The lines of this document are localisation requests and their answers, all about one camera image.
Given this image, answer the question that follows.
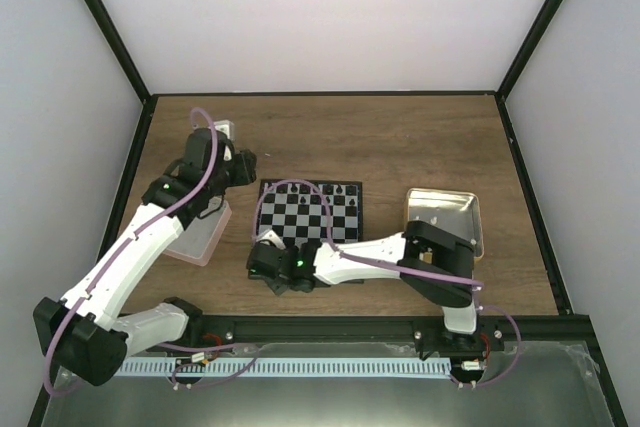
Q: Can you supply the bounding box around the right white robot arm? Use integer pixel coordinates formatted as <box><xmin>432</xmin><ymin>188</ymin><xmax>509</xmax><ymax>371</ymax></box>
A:
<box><xmin>246</xmin><ymin>219</ymin><xmax>482</xmax><ymax>350</ymax></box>

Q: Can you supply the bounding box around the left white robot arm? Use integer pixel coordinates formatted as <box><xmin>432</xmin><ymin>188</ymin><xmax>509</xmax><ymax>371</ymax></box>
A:
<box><xmin>33</xmin><ymin>121</ymin><xmax>257</xmax><ymax>386</ymax></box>

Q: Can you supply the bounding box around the black and white chessboard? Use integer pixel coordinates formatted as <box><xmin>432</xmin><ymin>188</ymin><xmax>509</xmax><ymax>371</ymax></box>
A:
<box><xmin>247</xmin><ymin>178</ymin><xmax>366</xmax><ymax>288</ymax></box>

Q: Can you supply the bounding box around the pink plastic tray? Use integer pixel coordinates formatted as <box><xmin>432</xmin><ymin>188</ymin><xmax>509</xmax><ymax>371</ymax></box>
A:
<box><xmin>163</xmin><ymin>198</ymin><xmax>232</xmax><ymax>266</ymax></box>

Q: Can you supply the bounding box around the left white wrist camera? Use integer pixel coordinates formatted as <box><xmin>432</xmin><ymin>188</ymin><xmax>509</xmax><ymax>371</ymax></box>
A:
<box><xmin>214</xmin><ymin>120</ymin><xmax>235</xmax><ymax>141</ymax></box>

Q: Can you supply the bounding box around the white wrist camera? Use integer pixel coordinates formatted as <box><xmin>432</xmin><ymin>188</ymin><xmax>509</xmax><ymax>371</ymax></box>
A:
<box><xmin>214</xmin><ymin>120</ymin><xmax>235</xmax><ymax>141</ymax></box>
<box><xmin>255</xmin><ymin>230</ymin><xmax>286</xmax><ymax>250</ymax></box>

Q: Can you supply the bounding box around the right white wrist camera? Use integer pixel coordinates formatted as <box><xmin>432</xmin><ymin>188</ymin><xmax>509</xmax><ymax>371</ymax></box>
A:
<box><xmin>255</xmin><ymin>230</ymin><xmax>286</xmax><ymax>250</ymax></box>

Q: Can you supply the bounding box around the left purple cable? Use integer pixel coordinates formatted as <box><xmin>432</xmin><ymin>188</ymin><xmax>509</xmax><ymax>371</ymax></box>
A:
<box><xmin>43</xmin><ymin>106</ymin><xmax>221</xmax><ymax>396</ymax></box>

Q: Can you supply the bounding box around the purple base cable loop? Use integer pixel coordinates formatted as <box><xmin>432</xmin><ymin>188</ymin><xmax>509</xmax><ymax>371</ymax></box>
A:
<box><xmin>159</xmin><ymin>341</ymin><xmax>260</xmax><ymax>391</ymax></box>

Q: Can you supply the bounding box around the light blue cable duct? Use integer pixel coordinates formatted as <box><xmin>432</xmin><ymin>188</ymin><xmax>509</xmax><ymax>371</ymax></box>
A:
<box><xmin>116</xmin><ymin>357</ymin><xmax>451</xmax><ymax>380</ymax></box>

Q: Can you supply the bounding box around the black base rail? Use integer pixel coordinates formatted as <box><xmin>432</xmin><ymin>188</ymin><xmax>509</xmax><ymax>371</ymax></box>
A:
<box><xmin>175</xmin><ymin>315</ymin><xmax>595</xmax><ymax>354</ymax></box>

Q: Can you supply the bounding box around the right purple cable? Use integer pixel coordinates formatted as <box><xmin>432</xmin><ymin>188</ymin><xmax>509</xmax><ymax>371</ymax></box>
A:
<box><xmin>252</xmin><ymin>177</ymin><xmax>524</xmax><ymax>388</ymax></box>

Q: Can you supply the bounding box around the black aluminium frame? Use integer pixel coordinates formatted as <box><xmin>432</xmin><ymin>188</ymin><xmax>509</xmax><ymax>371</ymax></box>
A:
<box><xmin>24</xmin><ymin>0</ymin><xmax>631</xmax><ymax>427</ymax></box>

